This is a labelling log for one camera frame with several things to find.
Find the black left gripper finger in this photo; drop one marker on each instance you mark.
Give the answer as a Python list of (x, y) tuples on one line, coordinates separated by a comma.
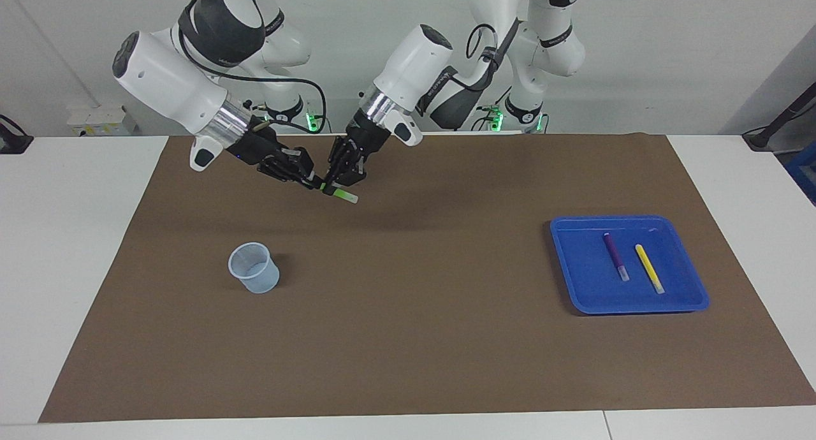
[(354, 178), (312, 180), (330, 180)]

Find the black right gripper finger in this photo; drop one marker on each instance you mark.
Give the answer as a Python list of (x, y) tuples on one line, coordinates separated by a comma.
[(290, 172)]

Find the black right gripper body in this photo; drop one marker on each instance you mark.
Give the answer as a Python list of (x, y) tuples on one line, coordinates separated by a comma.
[(258, 148)]

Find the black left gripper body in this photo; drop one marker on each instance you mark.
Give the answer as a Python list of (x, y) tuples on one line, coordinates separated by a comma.
[(357, 146)]

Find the green marker pen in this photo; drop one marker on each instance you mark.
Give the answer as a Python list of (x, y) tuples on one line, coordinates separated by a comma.
[(344, 196)]

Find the purple marker pen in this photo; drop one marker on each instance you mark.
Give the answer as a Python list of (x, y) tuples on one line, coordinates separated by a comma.
[(615, 255)]

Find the yellow marker pen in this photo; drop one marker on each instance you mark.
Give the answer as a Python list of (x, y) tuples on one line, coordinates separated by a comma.
[(649, 268)]

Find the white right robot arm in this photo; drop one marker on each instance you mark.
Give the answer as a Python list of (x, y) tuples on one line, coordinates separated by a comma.
[(172, 83)]

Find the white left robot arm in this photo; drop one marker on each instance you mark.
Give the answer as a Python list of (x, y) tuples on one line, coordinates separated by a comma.
[(414, 64)]

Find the clear plastic cup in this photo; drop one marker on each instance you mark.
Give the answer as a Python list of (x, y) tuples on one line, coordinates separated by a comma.
[(255, 274)]

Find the brown table mat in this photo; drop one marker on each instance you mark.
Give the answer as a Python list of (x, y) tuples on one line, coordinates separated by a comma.
[(408, 338)]

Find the black table clamp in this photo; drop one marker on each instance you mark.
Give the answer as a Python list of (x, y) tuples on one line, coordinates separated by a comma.
[(13, 140)]

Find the blue plastic tray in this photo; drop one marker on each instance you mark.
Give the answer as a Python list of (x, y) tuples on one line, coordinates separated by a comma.
[(586, 280)]

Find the blue storage box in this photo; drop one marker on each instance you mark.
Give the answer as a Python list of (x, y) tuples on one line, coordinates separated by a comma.
[(804, 175)]

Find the black stand bracket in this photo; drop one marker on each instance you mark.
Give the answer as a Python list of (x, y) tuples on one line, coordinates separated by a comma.
[(765, 134)]

